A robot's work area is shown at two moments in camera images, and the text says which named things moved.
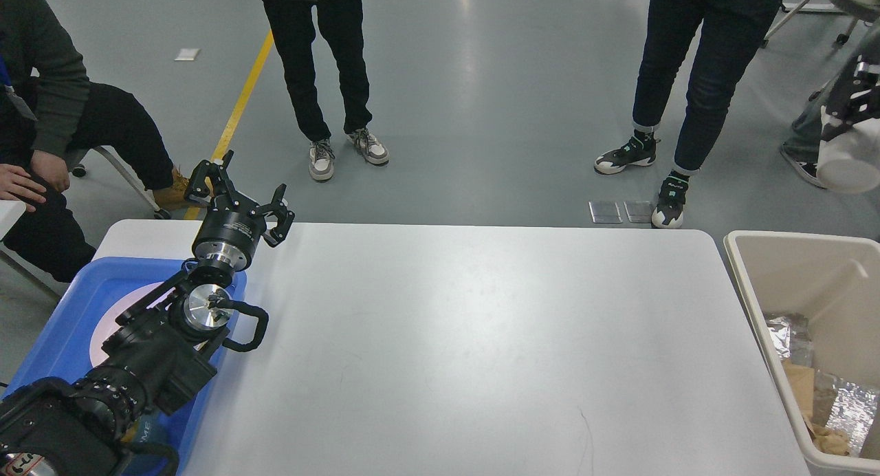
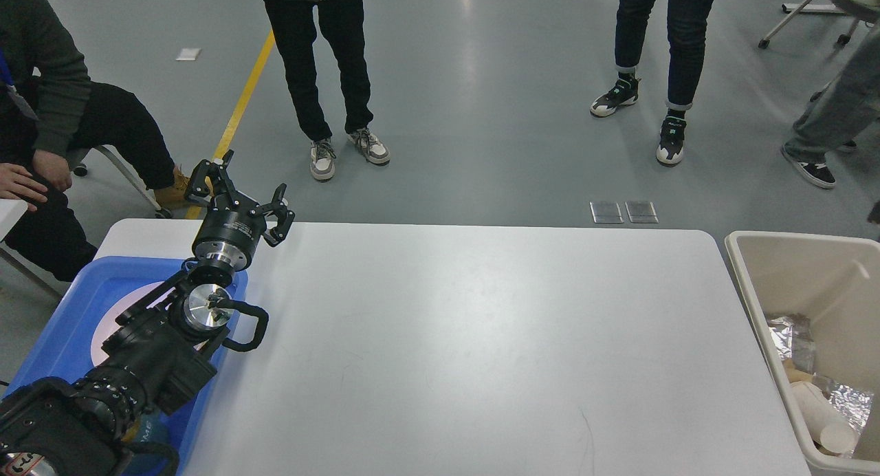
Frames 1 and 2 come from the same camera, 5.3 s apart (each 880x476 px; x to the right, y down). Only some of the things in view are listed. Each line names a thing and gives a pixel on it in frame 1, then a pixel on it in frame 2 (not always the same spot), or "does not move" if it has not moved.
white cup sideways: x=849 y=162 to x=834 y=432
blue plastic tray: x=60 y=348 does not move
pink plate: x=106 y=327 does not move
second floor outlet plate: x=605 y=212 does not move
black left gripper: x=232 y=226 does not move
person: x=735 y=18 to x=688 y=4
